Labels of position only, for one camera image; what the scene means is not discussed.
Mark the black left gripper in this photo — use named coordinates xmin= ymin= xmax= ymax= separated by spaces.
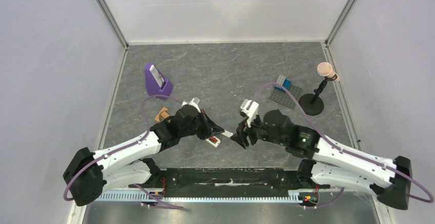
xmin=180 ymin=109 xmax=224 ymax=140

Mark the white remote control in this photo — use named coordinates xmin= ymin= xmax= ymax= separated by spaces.
xmin=205 ymin=130 xmax=233 ymax=148

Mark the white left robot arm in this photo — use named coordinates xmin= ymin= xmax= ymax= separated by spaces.
xmin=63 ymin=104 xmax=225 ymax=206

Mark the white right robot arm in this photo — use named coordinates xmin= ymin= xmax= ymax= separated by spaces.
xmin=231 ymin=110 xmax=412 ymax=210

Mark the grey lego baseplate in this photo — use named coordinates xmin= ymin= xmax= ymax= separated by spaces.
xmin=269 ymin=84 xmax=303 ymax=109

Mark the wooden block piece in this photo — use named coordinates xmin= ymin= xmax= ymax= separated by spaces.
xmin=154 ymin=107 xmax=170 ymax=122

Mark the grey lego brick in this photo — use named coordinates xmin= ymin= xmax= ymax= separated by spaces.
xmin=275 ymin=74 xmax=286 ymax=88

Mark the blue lego brick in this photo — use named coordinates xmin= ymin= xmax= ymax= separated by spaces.
xmin=281 ymin=79 xmax=291 ymax=92

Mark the black microphone stand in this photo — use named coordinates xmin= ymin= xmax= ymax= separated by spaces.
xmin=298 ymin=75 xmax=338 ymax=116

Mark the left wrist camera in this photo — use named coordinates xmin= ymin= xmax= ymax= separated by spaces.
xmin=182 ymin=97 xmax=201 ymax=113

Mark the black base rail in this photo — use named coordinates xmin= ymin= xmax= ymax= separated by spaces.
xmin=142 ymin=168 xmax=318 ymax=198

